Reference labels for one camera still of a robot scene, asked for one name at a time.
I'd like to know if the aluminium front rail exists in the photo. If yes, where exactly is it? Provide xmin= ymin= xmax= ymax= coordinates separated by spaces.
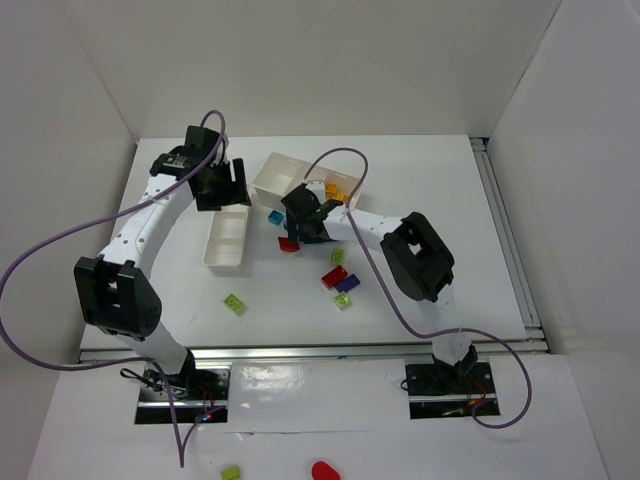
xmin=79 ymin=338 xmax=550 ymax=364

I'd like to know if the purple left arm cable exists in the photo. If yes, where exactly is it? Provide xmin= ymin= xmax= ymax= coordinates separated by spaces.
xmin=0 ymin=110 xmax=227 ymax=469

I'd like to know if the red rounded foreground piece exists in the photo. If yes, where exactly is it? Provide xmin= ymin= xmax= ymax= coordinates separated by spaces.
xmin=311 ymin=461 xmax=341 ymax=480

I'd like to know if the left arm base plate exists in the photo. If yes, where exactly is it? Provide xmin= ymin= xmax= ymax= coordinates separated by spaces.
xmin=120 ymin=367 xmax=231 ymax=425

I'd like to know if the aluminium rail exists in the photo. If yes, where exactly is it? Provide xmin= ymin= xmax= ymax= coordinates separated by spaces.
xmin=469 ymin=137 xmax=542 ymax=330
xmin=79 ymin=338 xmax=550 ymax=364

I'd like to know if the lime brick in pile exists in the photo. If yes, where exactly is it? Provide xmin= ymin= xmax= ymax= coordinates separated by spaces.
xmin=330 ymin=247 xmax=345 ymax=266

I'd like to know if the lime brick below purple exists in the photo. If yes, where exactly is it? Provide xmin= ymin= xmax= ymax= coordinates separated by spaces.
xmin=333 ymin=292 xmax=351 ymax=311

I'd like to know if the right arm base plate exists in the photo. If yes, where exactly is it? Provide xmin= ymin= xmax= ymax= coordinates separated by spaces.
xmin=400 ymin=362 xmax=500 ymax=420

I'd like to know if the red brick by purple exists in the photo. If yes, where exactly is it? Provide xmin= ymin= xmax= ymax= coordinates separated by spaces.
xmin=321 ymin=265 xmax=348 ymax=289

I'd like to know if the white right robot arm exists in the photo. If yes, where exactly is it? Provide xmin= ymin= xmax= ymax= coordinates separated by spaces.
xmin=281 ymin=183 xmax=478 ymax=393

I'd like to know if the red brick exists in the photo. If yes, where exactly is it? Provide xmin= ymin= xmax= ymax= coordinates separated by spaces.
xmin=278 ymin=237 xmax=300 ymax=253
xmin=321 ymin=265 xmax=348 ymax=289

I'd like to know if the small teal square brick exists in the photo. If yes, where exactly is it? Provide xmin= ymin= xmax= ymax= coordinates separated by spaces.
xmin=268 ymin=210 xmax=284 ymax=226

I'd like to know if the lone lime brick front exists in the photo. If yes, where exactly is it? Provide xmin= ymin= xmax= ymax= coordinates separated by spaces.
xmin=223 ymin=294 xmax=246 ymax=316

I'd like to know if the wide white divided bin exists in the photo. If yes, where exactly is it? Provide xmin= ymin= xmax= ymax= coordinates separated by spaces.
xmin=252 ymin=152 xmax=358 ymax=212

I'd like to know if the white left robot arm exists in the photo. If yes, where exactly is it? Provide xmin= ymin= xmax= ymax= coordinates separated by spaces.
xmin=74 ymin=125 xmax=251 ymax=393

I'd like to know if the aluminium right side rail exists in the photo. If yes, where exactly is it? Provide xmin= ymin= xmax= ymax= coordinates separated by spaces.
xmin=469 ymin=137 xmax=542 ymax=330

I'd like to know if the narrow white divided tray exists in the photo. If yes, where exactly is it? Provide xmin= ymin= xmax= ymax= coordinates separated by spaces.
xmin=204 ymin=205 xmax=251 ymax=275

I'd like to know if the yellow curved striped brick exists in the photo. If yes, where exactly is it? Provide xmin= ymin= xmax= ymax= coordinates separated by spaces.
xmin=325 ymin=182 xmax=349 ymax=204

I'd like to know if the lime brick on foreground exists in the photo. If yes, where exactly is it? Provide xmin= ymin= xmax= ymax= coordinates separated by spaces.
xmin=220 ymin=465 xmax=241 ymax=480

